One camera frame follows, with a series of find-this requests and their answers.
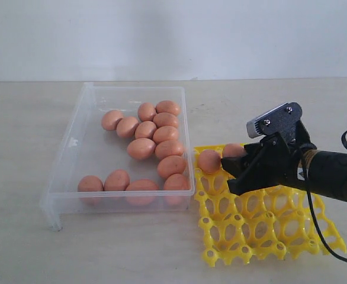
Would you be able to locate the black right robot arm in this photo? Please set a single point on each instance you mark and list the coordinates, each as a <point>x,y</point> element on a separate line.
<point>325,173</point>

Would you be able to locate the yellow plastic egg tray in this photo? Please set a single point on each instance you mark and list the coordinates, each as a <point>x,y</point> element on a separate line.
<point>268,222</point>

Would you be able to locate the brown egg front right corner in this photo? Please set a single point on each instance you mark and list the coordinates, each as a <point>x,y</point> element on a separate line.
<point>176,182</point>

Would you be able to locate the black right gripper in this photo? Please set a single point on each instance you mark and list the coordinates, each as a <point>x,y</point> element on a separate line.
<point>275,160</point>

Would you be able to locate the brown egg second row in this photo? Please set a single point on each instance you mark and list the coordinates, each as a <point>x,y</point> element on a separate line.
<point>127,127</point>

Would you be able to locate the clear plastic bin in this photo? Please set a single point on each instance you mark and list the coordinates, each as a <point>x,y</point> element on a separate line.
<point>87,149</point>

